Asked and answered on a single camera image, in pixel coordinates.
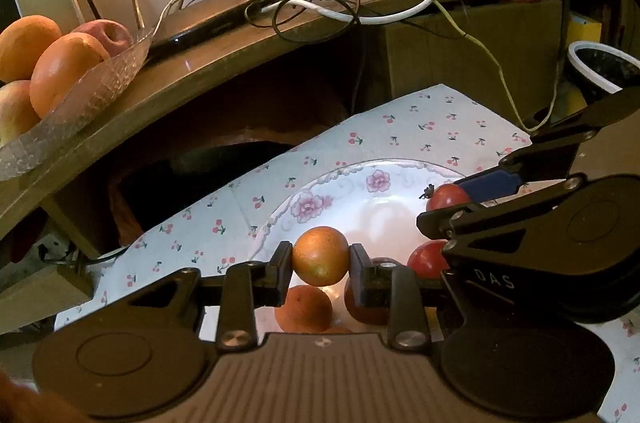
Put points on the red apple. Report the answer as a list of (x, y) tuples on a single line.
[(105, 35)]

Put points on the cherry print tablecloth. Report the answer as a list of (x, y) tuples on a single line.
[(400, 128)]

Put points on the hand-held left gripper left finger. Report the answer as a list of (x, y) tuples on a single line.
[(282, 275)]

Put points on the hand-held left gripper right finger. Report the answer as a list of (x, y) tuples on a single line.
[(359, 278)]

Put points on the large orange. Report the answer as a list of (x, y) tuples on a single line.
[(67, 73), (27, 45)]

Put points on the large dark red tomato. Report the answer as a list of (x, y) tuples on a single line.
[(367, 317)]

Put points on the dark storage shelf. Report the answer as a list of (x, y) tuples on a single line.
[(564, 28)]

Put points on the black trash bag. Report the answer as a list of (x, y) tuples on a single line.
[(610, 63)]

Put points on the pale yellow apple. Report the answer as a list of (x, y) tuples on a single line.
[(15, 113)]

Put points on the glass bowl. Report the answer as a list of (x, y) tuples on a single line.
[(90, 90)]

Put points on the small mandarin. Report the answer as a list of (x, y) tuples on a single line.
[(303, 309), (320, 255)]

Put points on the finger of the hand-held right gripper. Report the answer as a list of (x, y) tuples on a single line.
[(492, 184), (475, 220)]

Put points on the black flat router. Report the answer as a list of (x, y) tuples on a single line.
[(200, 28)]

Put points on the medium orange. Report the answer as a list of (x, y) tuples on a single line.
[(339, 330)]

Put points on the yellow box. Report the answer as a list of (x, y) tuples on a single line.
[(582, 38)]

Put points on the small red tomato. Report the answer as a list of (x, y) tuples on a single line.
[(425, 260), (447, 198)]

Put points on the white floral plate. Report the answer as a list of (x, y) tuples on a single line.
[(360, 223)]

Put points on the wooden desk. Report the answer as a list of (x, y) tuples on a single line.
[(200, 70)]

